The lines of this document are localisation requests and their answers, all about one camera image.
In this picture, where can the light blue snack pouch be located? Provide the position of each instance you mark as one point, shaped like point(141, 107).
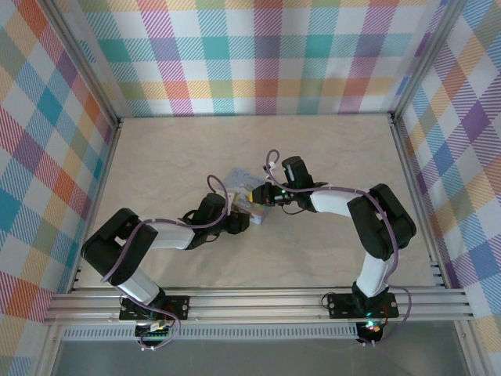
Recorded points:
point(242, 178)

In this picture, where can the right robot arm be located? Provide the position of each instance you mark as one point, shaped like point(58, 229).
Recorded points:
point(375, 227)

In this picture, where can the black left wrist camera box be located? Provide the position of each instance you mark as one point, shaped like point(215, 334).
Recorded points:
point(211, 207)

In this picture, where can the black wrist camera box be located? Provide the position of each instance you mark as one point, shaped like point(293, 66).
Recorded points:
point(297, 170)
point(211, 207)

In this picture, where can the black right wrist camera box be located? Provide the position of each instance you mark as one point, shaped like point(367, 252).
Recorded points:
point(297, 170)

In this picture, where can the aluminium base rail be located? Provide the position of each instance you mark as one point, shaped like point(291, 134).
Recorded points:
point(254, 307)

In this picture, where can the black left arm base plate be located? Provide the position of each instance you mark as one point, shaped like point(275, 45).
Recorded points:
point(178, 307)

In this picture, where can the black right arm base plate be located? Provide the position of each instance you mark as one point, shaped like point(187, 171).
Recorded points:
point(340, 305)

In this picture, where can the aluminium right side rail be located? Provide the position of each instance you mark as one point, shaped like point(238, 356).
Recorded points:
point(418, 196)

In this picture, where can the aluminium left side rail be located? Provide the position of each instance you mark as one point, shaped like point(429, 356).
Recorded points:
point(102, 184)

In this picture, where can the aluminium right corner post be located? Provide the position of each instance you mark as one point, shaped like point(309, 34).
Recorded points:
point(424, 58)

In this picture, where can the aluminium corner post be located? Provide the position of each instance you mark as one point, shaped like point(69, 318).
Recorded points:
point(424, 58)
point(84, 62)

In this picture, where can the aluminium left corner post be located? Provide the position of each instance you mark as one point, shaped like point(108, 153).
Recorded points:
point(84, 62)

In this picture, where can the aluminium left frame leg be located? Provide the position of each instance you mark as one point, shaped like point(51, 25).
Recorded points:
point(49, 352)

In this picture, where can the aluminium frame leg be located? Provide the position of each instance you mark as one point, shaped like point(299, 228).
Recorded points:
point(469, 352)
point(49, 352)

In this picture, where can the aluminium right frame leg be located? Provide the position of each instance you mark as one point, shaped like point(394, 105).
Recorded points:
point(469, 352)

